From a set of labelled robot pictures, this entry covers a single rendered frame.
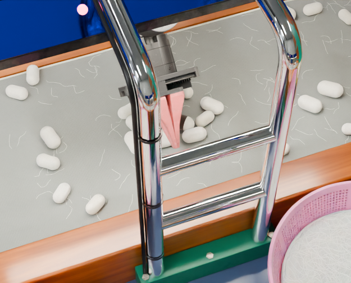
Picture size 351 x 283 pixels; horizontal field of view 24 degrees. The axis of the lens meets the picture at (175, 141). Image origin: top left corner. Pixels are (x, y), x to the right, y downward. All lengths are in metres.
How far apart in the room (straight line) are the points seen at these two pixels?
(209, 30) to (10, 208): 0.43
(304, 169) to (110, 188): 0.27
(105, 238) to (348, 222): 0.33
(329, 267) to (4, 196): 0.45
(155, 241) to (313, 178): 0.25
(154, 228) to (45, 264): 0.16
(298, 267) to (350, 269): 0.07
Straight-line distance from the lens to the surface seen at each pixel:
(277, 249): 1.08
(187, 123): 1.17
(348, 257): 1.12
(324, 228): 1.13
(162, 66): 1.08
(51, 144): 1.17
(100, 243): 1.07
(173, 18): 0.90
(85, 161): 1.16
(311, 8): 1.34
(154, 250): 1.02
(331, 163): 1.15
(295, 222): 1.11
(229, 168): 1.15
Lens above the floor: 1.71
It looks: 55 degrees down
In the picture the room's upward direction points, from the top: straight up
